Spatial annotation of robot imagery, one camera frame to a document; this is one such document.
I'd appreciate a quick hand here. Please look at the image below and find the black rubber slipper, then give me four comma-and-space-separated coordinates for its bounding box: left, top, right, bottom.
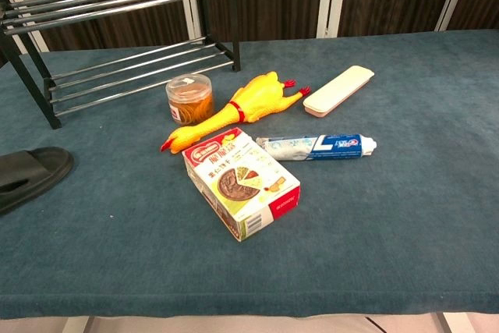
0, 147, 75, 215

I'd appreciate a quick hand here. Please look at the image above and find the white red biscuit box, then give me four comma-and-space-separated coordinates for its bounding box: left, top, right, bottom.
182, 126, 302, 243

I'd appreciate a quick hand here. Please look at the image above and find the yellow rubber chicken toy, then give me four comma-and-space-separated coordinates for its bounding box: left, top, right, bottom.
160, 70, 312, 154

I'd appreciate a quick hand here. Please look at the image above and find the blue white toothpaste tube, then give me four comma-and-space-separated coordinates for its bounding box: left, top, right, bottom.
255, 133, 378, 162

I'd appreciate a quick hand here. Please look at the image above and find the clear jar of rubber bands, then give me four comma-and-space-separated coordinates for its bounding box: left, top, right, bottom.
165, 73, 215, 126

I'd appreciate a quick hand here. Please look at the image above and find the cream rectangular lidded case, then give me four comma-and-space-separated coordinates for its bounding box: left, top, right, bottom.
303, 65, 376, 119

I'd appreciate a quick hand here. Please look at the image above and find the blue table cloth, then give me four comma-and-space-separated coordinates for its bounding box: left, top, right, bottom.
0, 30, 499, 321

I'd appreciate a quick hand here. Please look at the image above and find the metal table leg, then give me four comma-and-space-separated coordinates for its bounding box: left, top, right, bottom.
435, 312, 465, 333
61, 316, 94, 333

